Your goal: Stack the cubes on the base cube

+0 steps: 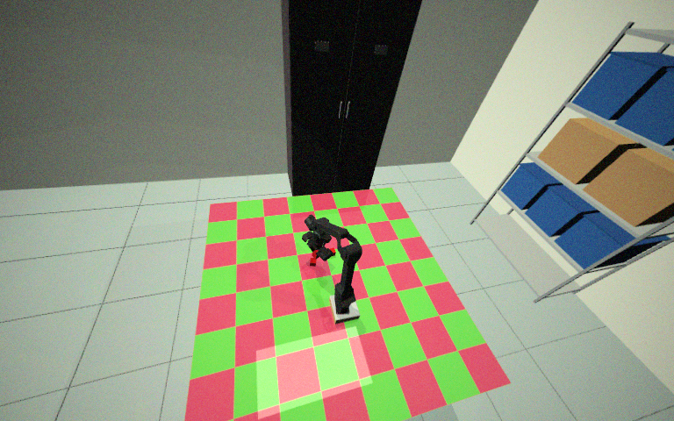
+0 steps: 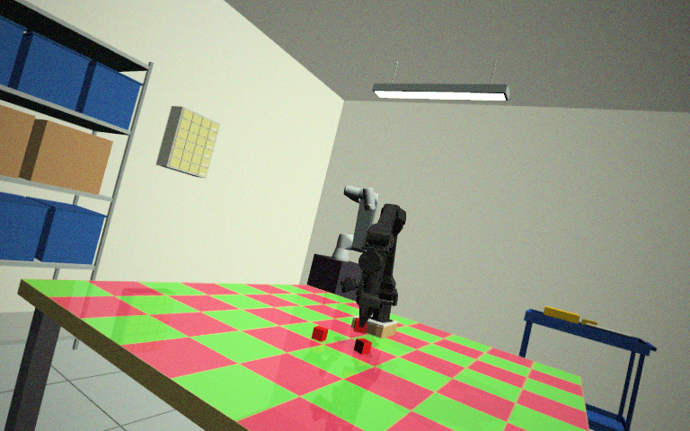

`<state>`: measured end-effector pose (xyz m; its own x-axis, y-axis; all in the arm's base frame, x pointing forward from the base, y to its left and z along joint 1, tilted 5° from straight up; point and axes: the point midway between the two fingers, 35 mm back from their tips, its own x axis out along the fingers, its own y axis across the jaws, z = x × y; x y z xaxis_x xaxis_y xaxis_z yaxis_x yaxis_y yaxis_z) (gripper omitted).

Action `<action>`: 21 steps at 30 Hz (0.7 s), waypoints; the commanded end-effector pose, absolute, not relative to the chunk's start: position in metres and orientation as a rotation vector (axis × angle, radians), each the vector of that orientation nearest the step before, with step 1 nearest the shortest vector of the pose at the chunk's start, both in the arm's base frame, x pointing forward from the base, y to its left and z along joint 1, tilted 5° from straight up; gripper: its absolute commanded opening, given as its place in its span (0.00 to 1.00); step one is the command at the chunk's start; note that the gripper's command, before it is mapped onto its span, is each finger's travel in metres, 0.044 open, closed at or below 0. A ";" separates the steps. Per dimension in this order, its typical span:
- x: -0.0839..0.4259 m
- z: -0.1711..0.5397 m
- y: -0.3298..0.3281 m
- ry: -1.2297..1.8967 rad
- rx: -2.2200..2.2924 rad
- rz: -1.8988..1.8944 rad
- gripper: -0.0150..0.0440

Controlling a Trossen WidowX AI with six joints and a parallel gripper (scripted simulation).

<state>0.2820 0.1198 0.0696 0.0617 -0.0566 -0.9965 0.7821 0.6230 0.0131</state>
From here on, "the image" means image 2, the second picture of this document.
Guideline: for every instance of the red cube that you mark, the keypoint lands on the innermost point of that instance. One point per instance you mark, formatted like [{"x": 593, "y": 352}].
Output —
[
  {"x": 358, "y": 329},
  {"x": 363, "y": 346},
  {"x": 319, "y": 334}
]

